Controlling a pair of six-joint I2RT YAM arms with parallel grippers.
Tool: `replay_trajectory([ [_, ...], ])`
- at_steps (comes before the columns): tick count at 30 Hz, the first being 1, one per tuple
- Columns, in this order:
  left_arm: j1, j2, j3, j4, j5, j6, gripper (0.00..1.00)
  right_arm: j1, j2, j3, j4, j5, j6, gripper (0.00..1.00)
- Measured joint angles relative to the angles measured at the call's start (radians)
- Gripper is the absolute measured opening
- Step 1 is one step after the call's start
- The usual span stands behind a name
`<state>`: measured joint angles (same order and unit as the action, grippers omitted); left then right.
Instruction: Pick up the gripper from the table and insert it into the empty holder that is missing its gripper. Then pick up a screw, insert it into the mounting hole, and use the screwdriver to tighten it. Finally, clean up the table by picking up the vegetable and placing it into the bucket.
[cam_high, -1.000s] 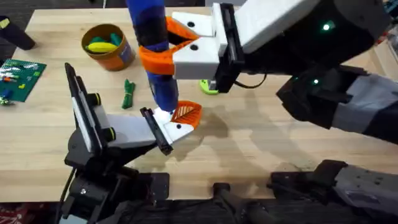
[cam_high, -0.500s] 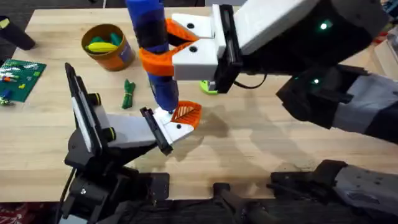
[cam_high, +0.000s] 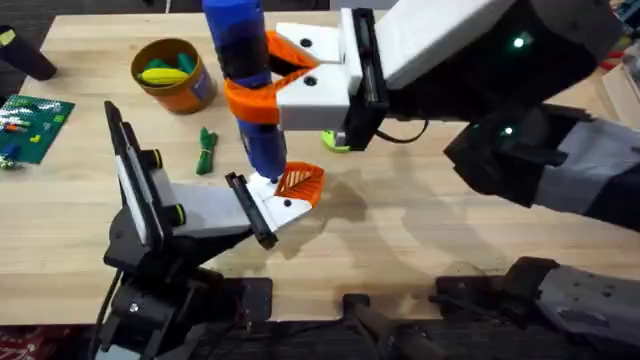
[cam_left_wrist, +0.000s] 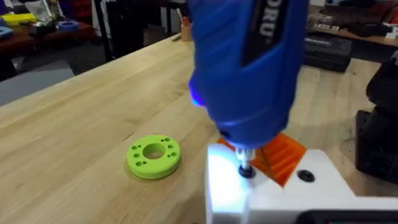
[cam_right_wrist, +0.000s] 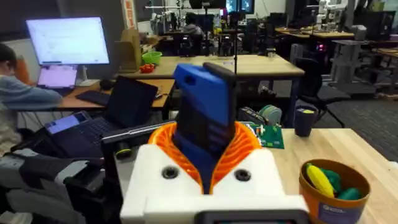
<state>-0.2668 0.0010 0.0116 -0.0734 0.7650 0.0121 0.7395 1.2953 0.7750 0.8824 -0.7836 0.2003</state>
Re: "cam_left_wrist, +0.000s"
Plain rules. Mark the blue electric screwdriver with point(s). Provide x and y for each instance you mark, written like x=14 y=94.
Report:
x=245 y=71

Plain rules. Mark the green disc with holes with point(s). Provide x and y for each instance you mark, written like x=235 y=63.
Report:
x=152 y=165

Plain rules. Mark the small black screw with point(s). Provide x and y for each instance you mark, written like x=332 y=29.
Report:
x=247 y=172

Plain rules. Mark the white orange left gripper left finger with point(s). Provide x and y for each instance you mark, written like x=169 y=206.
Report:
x=224 y=186

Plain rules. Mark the white orange left gripper right finger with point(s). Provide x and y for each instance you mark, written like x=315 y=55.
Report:
x=314 y=186

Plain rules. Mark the dark brown side table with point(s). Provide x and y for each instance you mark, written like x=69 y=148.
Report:
x=43 y=39

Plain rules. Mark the wooden pen cup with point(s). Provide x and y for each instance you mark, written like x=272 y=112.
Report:
x=186 y=32

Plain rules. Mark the black tool case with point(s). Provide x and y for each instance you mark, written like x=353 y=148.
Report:
x=326 y=53

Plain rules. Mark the yellow flat box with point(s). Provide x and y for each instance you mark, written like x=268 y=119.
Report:
x=18 y=18

